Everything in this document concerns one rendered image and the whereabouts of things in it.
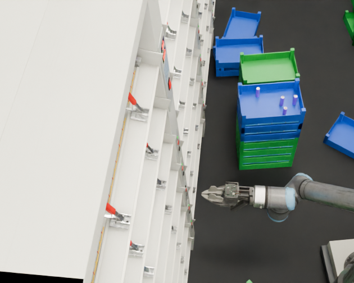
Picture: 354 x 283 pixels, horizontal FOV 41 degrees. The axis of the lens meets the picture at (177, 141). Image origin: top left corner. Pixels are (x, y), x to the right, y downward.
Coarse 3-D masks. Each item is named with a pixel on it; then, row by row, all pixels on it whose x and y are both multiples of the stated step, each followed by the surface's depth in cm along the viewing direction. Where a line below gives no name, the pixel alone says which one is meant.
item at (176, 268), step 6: (180, 210) 202; (186, 210) 201; (180, 216) 201; (180, 222) 200; (180, 228) 199; (180, 234) 197; (180, 240) 196; (180, 246) 195; (180, 252) 194; (180, 258) 192; (174, 264) 191; (174, 270) 190; (174, 276) 188; (174, 282) 187
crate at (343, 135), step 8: (344, 120) 280; (352, 120) 275; (336, 128) 279; (344, 128) 278; (352, 128) 278; (328, 136) 268; (336, 136) 276; (344, 136) 275; (352, 136) 275; (328, 144) 273; (336, 144) 268; (344, 144) 273; (352, 144) 272; (344, 152) 269; (352, 152) 264
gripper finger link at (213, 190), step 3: (213, 186) 194; (210, 189) 196; (213, 189) 196; (216, 189) 196; (219, 189) 195; (222, 189) 195; (204, 192) 197; (207, 192) 197; (210, 192) 197; (213, 192) 197; (216, 192) 197; (219, 192) 197; (222, 192) 197
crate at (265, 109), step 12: (240, 84) 232; (252, 84) 235; (264, 84) 234; (276, 84) 235; (288, 84) 235; (240, 96) 238; (252, 96) 237; (264, 96) 237; (276, 96) 236; (288, 96) 235; (300, 96) 230; (240, 108) 228; (252, 108) 233; (264, 108) 233; (276, 108) 232; (288, 108) 232; (300, 108) 231; (252, 120) 226; (264, 120) 227; (276, 120) 227; (288, 120) 227; (300, 120) 228
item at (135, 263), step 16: (160, 112) 136; (160, 128) 133; (160, 144) 130; (144, 160) 127; (144, 176) 125; (144, 192) 123; (144, 208) 121; (144, 224) 119; (144, 240) 117; (128, 256) 114; (144, 256) 115; (128, 272) 112
